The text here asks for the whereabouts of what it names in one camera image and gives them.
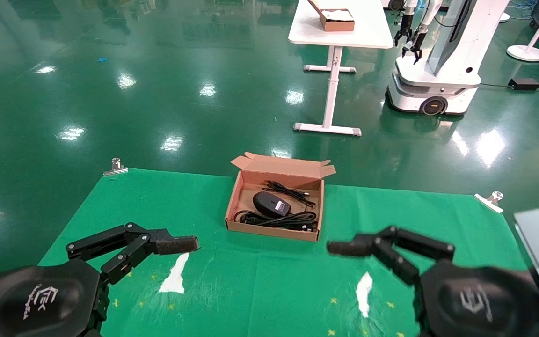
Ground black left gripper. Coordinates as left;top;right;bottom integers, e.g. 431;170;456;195
0;260;110;337

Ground silver metal table clamp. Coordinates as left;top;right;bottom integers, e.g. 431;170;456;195
474;191;505;213
103;158;129;176

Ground small cardboard box white contents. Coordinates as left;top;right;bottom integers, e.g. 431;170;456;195
308;0;356;32

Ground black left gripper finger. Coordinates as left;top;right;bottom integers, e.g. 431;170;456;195
65;222;200;286

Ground black floor power adapter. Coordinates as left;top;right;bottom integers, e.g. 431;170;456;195
508;77;539;91

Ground background robot arm with gripper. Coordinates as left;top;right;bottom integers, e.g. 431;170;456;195
401;0;443;64
393;0;416;47

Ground green table cloth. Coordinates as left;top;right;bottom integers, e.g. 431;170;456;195
38;168;527;337

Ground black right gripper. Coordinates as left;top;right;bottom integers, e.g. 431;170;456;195
415;260;539;337

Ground white height adjustable table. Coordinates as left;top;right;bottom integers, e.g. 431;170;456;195
288;0;394;137

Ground white torn tape piece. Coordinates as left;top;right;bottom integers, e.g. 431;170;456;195
356;271;374;319
159;253;190;294

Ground open brown cardboard box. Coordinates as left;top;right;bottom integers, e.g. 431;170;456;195
225;152;337;242

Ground white standing fan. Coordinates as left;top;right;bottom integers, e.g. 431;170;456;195
507;0;539;62

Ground black corded computer mouse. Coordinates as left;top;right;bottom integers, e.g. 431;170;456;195
253;180;317;218

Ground white wheeled background robot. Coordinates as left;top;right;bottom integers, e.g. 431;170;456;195
386;0;510;116

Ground black power cable with plug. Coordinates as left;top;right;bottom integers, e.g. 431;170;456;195
233;210;320;233

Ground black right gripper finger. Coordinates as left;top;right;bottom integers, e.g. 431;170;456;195
327;226;456;286

